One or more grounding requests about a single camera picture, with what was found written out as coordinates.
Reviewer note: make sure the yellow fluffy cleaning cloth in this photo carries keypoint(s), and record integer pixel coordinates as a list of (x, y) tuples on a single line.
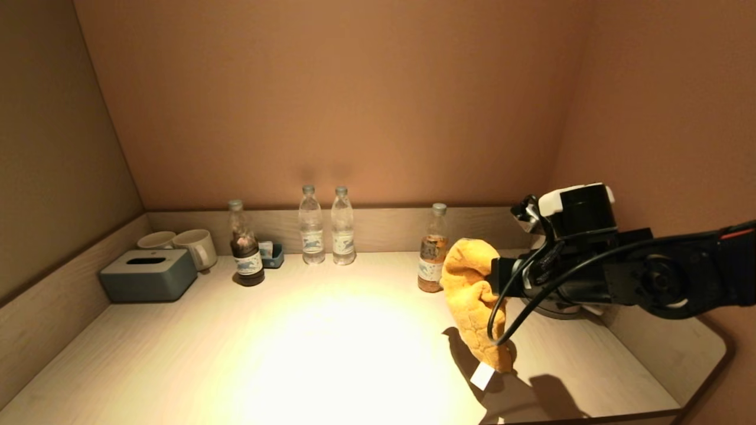
[(466, 295)]

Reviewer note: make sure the light wood desk surround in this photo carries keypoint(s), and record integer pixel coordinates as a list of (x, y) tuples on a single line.
[(401, 230)]

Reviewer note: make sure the right robot arm red black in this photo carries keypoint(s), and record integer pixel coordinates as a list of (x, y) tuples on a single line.
[(679, 271)]

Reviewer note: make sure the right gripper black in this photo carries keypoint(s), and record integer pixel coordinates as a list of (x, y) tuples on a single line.
[(573, 277)]

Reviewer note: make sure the orange tea plastic bottle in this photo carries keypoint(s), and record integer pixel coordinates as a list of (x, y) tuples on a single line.
[(430, 260)]

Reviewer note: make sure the small blue sachet tray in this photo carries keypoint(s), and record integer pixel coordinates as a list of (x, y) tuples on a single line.
[(276, 259)]

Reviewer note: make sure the grey-blue tissue box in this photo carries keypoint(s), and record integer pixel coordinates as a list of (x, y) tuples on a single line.
[(147, 279)]

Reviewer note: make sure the grey kettle base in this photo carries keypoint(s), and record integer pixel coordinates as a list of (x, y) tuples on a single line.
[(555, 311)]

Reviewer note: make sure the white sachet packet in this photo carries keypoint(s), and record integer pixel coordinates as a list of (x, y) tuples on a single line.
[(266, 249)]

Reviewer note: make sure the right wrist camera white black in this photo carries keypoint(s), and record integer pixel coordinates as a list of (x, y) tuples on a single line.
[(582, 203)]

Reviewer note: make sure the white ceramic mug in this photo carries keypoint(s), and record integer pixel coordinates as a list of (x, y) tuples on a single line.
[(195, 244), (156, 239)]

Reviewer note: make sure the clear water plastic bottle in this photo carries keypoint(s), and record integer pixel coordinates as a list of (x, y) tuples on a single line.
[(342, 241), (311, 241)]

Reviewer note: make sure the dark drink plastic bottle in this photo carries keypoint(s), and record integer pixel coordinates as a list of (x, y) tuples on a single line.
[(248, 264)]

